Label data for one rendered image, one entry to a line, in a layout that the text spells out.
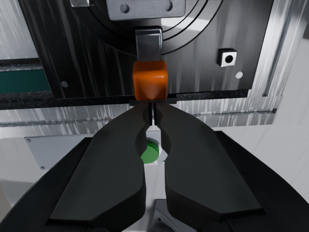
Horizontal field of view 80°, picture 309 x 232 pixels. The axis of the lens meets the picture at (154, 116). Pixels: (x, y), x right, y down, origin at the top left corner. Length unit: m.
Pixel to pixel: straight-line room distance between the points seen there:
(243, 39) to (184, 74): 0.07
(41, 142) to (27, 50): 0.13
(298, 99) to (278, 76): 0.18
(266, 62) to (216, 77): 0.06
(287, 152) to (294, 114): 0.11
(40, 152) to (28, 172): 0.23
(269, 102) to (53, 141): 0.31
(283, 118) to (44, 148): 0.44
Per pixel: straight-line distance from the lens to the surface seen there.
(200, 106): 0.25
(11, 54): 0.32
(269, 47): 0.26
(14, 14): 0.30
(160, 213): 0.54
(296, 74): 0.42
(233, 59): 0.22
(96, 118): 0.27
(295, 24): 0.26
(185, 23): 0.19
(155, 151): 0.27
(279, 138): 0.49
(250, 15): 0.23
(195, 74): 0.22
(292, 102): 0.45
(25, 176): 0.57
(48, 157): 0.34
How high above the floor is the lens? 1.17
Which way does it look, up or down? 58 degrees down
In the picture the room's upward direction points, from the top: 177 degrees clockwise
